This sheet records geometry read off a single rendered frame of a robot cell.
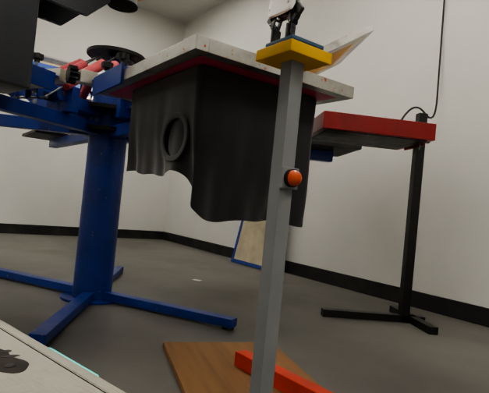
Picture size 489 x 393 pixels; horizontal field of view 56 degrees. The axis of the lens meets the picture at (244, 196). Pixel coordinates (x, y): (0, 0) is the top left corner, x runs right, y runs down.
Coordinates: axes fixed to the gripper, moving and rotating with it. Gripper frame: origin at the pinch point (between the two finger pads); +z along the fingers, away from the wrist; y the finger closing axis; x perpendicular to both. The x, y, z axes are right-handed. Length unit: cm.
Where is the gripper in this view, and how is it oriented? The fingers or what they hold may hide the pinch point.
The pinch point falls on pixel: (282, 35)
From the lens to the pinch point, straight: 140.1
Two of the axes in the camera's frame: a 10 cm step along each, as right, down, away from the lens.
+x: 8.1, 1.1, 5.8
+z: -1.1, 9.9, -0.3
